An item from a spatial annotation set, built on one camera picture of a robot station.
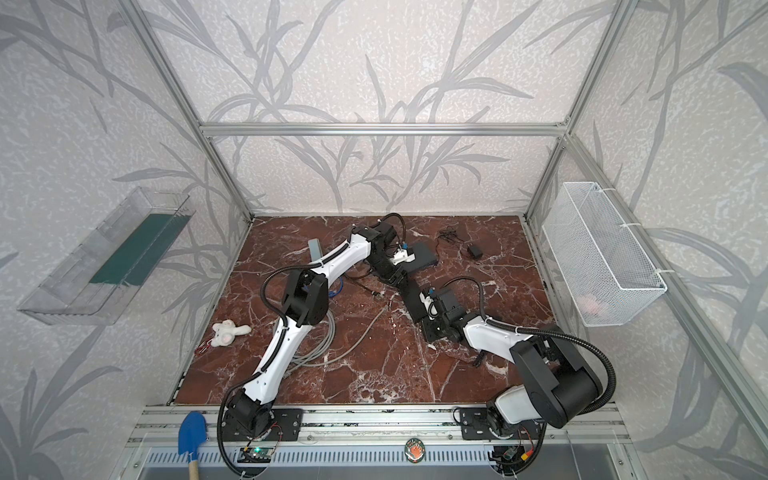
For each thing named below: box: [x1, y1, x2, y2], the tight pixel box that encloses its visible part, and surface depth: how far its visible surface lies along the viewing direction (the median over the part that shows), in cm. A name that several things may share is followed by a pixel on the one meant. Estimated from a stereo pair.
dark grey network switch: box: [404, 239, 438, 272], surface depth 111 cm
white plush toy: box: [211, 319, 252, 347], surface depth 88 cm
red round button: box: [404, 438, 426, 464], surface depth 71 cm
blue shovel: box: [178, 410, 208, 462], surface depth 75 cm
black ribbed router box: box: [400, 280, 428, 323], surface depth 98 cm
